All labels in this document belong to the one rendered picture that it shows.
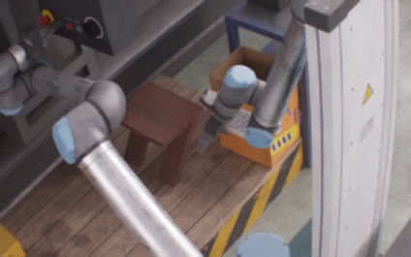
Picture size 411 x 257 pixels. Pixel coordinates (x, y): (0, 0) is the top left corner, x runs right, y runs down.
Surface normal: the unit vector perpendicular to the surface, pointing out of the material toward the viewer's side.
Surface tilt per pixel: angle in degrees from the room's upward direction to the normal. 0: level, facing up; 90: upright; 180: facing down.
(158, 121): 0
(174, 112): 0
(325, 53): 90
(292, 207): 0
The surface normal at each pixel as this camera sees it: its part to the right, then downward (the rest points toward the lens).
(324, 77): -0.64, 0.59
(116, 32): 0.77, 0.34
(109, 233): -0.13, -0.72
